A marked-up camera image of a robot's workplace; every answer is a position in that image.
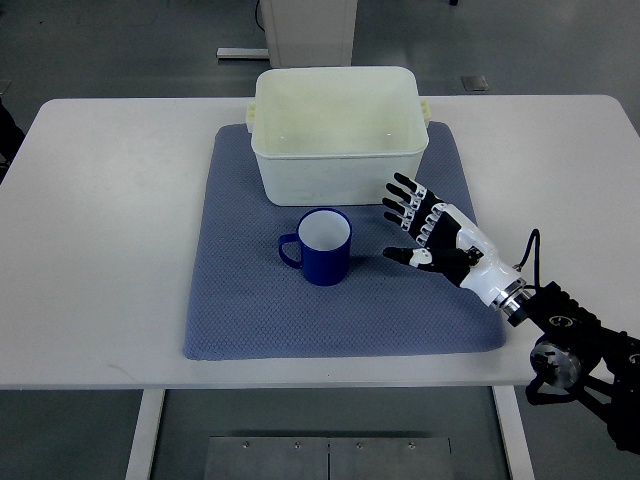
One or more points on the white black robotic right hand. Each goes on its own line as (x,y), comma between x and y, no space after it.
(449,243)

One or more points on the white table leg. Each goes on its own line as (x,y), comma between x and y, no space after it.
(512,432)
(145,436)

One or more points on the cream plastic storage box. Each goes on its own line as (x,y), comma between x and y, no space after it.
(330,136)

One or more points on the white pedestal column with base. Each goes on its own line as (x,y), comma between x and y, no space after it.
(301,34)

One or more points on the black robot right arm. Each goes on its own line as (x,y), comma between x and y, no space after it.
(577,359)

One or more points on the white table left leg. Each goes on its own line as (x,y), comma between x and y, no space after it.
(145,436)

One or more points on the blue ceramic mug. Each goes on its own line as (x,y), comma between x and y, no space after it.
(319,247)

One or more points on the dark object at left edge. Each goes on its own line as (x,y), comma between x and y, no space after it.
(11,137)

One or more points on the metal floor plate with screws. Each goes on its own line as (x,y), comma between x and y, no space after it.
(328,458)

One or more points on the white table right leg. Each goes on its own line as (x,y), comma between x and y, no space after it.
(512,432)

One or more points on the grey floor outlet cover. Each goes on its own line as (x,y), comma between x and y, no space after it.
(475,83)

